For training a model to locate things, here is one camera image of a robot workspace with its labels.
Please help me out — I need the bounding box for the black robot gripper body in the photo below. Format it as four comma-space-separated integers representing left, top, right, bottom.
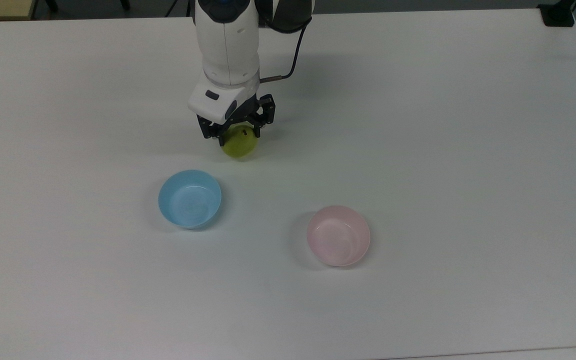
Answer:
196, 93, 277, 140

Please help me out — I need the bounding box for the green pear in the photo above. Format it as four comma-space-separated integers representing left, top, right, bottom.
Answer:
221, 124, 260, 161

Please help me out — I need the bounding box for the light blue plastic bowl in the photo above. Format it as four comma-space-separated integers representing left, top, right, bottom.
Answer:
157, 169, 223, 230

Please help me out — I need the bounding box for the pink plastic bowl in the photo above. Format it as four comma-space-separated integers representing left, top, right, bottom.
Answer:
306, 205, 371, 268

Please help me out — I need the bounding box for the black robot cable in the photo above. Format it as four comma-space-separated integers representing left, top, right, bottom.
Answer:
259, 20, 312, 84

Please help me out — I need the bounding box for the black table clamp mount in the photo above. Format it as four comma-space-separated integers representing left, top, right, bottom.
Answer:
537, 0, 576, 28

